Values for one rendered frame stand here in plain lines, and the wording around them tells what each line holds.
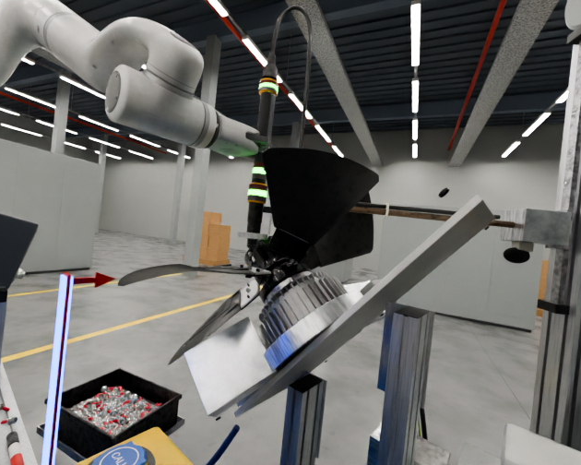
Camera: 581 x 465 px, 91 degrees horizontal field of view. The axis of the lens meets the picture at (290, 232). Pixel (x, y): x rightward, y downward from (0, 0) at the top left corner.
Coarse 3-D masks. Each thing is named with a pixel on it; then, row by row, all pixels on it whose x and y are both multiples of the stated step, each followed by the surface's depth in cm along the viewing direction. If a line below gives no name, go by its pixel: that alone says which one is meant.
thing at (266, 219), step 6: (264, 210) 65; (270, 210) 65; (264, 216) 65; (270, 216) 66; (264, 222) 65; (270, 222) 67; (264, 228) 65; (270, 228) 68; (240, 234) 65; (246, 234) 64; (252, 234) 63; (258, 234) 64; (264, 234) 65
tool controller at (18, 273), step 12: (0, 216) 74; (12, 216) 81; (0, 228) 75; (12, 228) 76; (24, 228) 78; (36, 228) 80; (0, 240) 75; (12, 240) 77; (24, 240) 78; (0, 252) 75; (12, 252) 77; (24, 252) 79; (0, 264) 75; (12, 264) 77; (0, 276) 75; (12, 276) 77
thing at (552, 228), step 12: (504, 216) 66; (516, 216) 62; (528, 216) 59; (540, 216) 59; (552, 216) 59; (564, 216) 59; (504, 228) 65; (516, 228) 61; (528, 228) 59; (540, 228) 59; (552, 228) 59; (564, 228) 59; (504, 240) 65; (516, 240) 61; (528, 240) 59; (540, 240) 59; (552, 240) 59; (564, 240) 59
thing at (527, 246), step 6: (516, 246) 62; (522, 246) 61; (528, 246) 61; (504, 252) 63; (510, 252) 62; (516, 252) 61; (522, 252) 61; (510, 258) 62; (516, 258) 61; (522, 258) 61; (528, 258) 61
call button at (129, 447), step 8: (112, 448) 24; (120, 448) 24; (128, 448) 25; (136, 448) 25; (104, 456) 24; (112, 456) 24; (120, 456) 24; (128, 456) 24; (136, 456) 24; (144, 456) 24; (96, 464) 23; (104, 464) 23; (112, 464) 23; (120, 464) 23; (128, 464) 23; (136, 464) 23; (144, 464) 24
